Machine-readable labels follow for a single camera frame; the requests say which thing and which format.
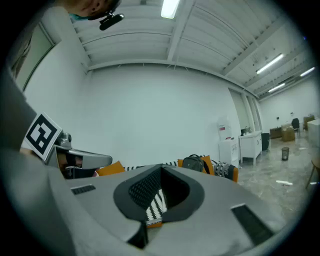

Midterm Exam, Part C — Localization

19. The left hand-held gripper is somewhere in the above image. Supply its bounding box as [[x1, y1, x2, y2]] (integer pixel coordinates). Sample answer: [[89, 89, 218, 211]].
[[23, 112, 113, 180]]

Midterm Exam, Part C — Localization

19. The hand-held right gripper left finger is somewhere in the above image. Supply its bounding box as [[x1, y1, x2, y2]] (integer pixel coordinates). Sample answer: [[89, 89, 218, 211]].
[[65, 164, 163, 256]]

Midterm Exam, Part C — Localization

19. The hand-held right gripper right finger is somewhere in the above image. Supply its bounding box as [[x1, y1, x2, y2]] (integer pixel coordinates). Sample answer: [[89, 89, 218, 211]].
[[147, 164, 286, 256]]

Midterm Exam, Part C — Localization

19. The dark grey backpack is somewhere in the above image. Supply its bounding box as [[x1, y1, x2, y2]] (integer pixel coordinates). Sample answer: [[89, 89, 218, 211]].
[[181, 154, 211, 175]]

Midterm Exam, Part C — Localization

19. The person's grey shirt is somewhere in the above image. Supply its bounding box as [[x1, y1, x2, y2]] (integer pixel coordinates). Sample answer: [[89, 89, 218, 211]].
[[0, 67, 38, 156]]

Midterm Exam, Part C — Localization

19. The white side table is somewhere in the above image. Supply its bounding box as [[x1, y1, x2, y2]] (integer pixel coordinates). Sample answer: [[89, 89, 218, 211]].
[[238, 129, 263, 166]]

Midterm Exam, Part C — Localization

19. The black bin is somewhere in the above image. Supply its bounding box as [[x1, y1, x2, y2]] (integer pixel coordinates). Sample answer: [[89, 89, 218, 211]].
[[261, 132, 271, 152]]

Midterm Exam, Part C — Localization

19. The brown low cabinet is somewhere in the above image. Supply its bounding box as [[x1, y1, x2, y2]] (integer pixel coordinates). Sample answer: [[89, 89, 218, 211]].
[[269, 126, 283, 140]]

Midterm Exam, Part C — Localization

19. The cardboard box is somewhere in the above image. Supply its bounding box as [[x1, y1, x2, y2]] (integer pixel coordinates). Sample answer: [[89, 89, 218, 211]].
[[281, 126, 296, 142]]

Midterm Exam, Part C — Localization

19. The wooden chair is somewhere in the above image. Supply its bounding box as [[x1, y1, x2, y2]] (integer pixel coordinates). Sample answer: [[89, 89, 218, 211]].
[[305, 157, 320, 190]]

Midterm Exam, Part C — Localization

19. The black office chair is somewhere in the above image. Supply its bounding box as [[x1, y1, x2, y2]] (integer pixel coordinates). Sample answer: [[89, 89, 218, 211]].
[[291, 117, 301, 137]]

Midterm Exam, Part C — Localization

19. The white desk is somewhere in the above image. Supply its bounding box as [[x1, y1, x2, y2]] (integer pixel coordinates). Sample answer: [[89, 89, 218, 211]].
[[306, 118, 320, 148]]

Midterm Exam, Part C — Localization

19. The ceiling tube light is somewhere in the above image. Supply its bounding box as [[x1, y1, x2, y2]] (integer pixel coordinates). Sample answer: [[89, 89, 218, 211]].
[[160, 0, 181, 20], [256, 53, 285, 75], [268, 82, 286, 93], [299, 66, 316, 78]]

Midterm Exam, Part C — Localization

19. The wall window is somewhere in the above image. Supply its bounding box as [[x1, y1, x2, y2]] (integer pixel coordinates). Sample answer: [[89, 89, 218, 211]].
[[9, 23, 57, 91]]

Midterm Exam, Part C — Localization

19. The black head-worn camera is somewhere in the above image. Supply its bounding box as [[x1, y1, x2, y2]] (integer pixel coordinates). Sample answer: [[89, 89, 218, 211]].
[[99, 13, 125, 31]]

